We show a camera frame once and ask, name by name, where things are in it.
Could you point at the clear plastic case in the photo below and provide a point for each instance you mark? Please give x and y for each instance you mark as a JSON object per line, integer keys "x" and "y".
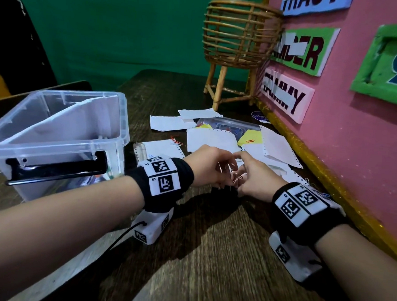
{"x": 229, "y": 125}

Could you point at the round blue sticker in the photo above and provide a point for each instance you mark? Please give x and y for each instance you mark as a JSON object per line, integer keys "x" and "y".
{"x": 260, "y": 117}

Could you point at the green framed number sign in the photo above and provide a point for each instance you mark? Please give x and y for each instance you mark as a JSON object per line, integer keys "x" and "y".
{"x": 385, "y": 65}

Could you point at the blue name sign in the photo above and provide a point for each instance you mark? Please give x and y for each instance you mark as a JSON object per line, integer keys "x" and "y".
{"x": 312, "y": 3}

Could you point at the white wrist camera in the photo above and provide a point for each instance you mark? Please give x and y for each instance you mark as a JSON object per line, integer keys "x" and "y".
{"x": 151, "y": 226}
{"x": 294, "y": 256}

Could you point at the person's right hand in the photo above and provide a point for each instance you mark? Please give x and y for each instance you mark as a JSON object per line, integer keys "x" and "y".
{"x": 256, "y": 181}

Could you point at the pile of white perforated papers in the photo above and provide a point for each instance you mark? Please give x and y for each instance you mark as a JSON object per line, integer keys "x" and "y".
{"x": 212, "y": 139}

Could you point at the person's left hand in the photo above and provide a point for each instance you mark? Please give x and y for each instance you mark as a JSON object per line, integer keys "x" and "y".
{"x": 207, "y": 166}

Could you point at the pink name sign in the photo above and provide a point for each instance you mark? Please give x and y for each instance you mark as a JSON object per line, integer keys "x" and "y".
{"x": 286, "y": 95}

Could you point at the black wristband with markers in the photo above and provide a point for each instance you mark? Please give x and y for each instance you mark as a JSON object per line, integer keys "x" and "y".
{"x": 308, "y": 211}
{"x": 163, "y": 183}

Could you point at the person's left forearm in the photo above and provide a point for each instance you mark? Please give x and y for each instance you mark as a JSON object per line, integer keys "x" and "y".
{"x": 48, "y": 230}

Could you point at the green backdrop cloth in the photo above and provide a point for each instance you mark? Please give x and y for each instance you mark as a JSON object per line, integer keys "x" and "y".
{"x": 125, "y": 35}

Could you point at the green name sign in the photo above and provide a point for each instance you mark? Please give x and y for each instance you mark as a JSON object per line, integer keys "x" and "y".
{"x": 305, "y": 49}

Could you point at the clear plastic storage box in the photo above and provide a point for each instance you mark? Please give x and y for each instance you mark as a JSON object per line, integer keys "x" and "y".
{"x": 52, "y": 154}

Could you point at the rattan basket stand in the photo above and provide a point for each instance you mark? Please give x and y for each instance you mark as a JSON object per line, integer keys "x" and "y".
{"x": 241, "y": 34}

